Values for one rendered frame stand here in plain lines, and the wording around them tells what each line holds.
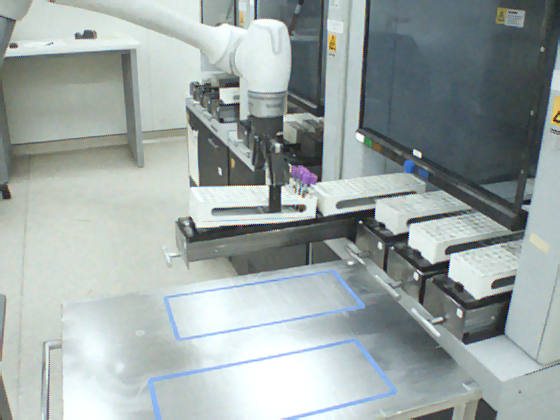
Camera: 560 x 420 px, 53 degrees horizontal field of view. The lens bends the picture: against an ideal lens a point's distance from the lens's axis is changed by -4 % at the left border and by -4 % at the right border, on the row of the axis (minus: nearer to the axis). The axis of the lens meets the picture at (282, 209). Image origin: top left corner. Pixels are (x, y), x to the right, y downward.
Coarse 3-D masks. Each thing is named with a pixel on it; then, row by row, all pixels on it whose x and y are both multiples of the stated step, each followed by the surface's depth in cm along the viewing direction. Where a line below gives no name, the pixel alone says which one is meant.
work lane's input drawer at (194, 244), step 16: (176, 224) 141; (192, 224) 137; (256, 224) 143; (272, 224) 139; (288, 224) 141; (304, 224) 143; (320, 224) 143; (336, 224) 145; (352, 224) 147; (176, 240) 145; (192, 240) 133; (208, 240) 134; (224, 240) 135; (240, 240) 137; (256, 240) 138; (272, 240) 140; (288, 240) 141; (304, 240) 143; (320, 240) 145; (176, 256) 139; (192, 256) 133; (208, 256) 135; (224, 256) 137
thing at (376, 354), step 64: (64, 320) 100; (128, 320) 100; (192, 320) 101; (256, 320) 101; (320, 320) 102; (384, 320) 102; (64, 384) 84; (128, 384) 85; (192, 384) 85; (256, 384) 86; (320, 384) 86; (384, 384) 86; (448, 384) 86
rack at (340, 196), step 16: (384, 176) 158; (400, 176) 158; (320, 192) 146; (336, 192) 146; (352, 192) 147; (368, 192) 147; (384, 192) 149; (400, 192) 157; (416, 192) 153; (320, 208) 146; (336, 208) 151; (352, 208) 147; (368, 208) 149
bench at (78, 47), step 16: (16, 48) 368; (32, 48) 368; (48, 48) 367; (64, 48) 368; (80, 48) 371; (96, 48) 375; (112, 48) 378; (128, 48) 385; (128, 64) 407; (0, 80) 412; (128, 80) 418; (0, 96) 401; (128, 96) 429; (0, 112) 389; (128, 112) 442; (0, 128) 378; (128, 128) 455; (0, 144) 378; (128, 144) 467; (0, 160) 382
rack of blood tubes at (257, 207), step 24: (192, 192) 137; (216, 192) 139; (240, 192) 140; (264, 192) 142; (288, 192) 145; (192, 216) 138; (216, 216) 134; (240, 216) 136; (264, 216) 138; (288, 216) 141
